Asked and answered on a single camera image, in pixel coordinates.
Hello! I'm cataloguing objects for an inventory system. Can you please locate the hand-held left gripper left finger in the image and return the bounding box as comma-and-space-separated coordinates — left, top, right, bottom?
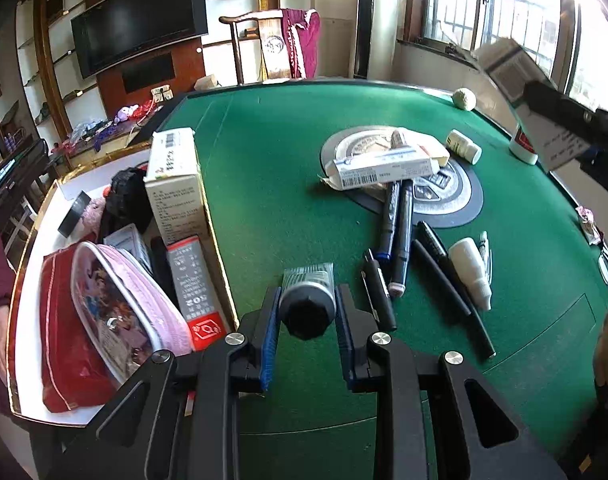
46, 285, 283, 480

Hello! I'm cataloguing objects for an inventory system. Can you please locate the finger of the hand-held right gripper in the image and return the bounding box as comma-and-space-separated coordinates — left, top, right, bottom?
523, 80, 599, 143
576, 142, 607, 172

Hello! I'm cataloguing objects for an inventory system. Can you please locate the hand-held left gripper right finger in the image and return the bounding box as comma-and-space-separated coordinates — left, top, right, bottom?
335, 284, 567, 480

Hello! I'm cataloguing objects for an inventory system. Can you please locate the grey tube black cap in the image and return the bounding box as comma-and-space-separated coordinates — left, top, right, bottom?
279, 262, 336, 339

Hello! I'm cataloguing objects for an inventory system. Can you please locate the slim black pen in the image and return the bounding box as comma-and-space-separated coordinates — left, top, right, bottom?
361, 249, 397, 332

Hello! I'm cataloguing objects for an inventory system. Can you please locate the white box grey panel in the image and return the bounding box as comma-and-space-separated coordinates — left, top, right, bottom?
473, 37, 595, 173

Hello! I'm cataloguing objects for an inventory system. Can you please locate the white gold-rimmed cardboard box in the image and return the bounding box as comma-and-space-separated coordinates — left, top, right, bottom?
6, 141, 240, 428

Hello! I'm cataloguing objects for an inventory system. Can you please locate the grey red box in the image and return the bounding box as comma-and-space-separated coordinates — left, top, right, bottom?
165, 234, 227, 353

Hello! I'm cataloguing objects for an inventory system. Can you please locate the white pill bottle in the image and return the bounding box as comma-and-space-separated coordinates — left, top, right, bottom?
446, 129, 482, 164

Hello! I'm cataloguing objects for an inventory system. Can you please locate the blue black marker pen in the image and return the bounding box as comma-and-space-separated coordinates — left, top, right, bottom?
376, 180, 402, 263

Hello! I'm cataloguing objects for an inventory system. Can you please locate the black printed pen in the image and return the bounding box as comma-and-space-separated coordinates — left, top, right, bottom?
416, 220, 472, 317

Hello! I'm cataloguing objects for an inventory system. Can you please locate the black rubber tube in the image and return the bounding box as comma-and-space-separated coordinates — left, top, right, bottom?
413, 239, 496, 359

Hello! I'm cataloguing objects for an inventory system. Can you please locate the pink printed pencil case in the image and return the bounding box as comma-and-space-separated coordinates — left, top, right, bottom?
70, 241, 195, 386

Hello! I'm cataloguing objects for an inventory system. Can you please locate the clear plastic pen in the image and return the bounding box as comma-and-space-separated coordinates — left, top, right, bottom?
476, 230, 493, 281

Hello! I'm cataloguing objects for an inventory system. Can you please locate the white dropper bottle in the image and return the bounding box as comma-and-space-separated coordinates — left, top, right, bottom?
449, 237, 494, 311

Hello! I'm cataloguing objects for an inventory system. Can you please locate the large white green medicine box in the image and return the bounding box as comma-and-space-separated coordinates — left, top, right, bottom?
144, 127, 210, 251

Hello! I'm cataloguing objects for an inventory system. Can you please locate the small white barcode box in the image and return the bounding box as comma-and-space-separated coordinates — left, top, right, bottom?
104, 224, 152, 281

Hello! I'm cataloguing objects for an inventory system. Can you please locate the long white blue box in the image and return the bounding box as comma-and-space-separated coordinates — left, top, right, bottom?
331, 154, 436, 192

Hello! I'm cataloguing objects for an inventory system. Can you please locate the black fabric bundle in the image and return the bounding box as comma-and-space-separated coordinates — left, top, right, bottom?
103, 166, 154, 235

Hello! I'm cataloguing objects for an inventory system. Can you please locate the red zip pouch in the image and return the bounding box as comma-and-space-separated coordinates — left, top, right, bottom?
40, 247, 135, 413

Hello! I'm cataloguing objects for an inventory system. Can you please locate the pink fluffy plush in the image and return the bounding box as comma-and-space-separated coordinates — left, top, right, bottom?
81, 196, 107, 231

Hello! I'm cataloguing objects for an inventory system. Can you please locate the black tape roll red label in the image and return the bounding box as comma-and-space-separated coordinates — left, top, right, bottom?
58, 189, 92, 237

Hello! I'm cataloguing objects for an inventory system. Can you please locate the white liquor bottle red cap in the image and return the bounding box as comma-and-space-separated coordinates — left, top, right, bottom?
509, 124, 540, 165

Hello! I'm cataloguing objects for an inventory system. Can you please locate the red white candy wrapper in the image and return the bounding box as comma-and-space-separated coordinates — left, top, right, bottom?
576, 205, 605, 246

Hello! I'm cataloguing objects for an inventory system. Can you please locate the cream textured ball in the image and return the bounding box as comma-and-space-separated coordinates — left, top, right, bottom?
451, 87, 478, 111

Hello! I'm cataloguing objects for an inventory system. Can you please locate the barred window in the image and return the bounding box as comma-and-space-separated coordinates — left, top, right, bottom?
409, 0, 608, 111

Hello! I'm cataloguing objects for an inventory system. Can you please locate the round table control panel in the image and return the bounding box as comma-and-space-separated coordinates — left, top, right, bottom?
320, 126, 484, 228

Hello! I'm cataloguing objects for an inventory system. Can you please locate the wooden television cabinet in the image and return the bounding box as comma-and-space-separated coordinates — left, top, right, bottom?
59, 87, 185, 171

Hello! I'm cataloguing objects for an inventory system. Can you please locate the magenta fringed cloth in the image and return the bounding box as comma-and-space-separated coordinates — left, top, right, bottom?
281, 8, 322, 80

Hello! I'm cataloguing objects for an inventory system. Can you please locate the wooden armchair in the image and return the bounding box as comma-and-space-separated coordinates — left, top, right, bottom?
219, 8, 321, 86

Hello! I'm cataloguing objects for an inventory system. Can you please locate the black flat-screen television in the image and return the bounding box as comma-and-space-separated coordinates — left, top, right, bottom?
70, 0, 208, 80

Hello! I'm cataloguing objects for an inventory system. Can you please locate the wall shelving unit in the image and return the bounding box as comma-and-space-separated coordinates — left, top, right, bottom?
14, 0, 105, 136

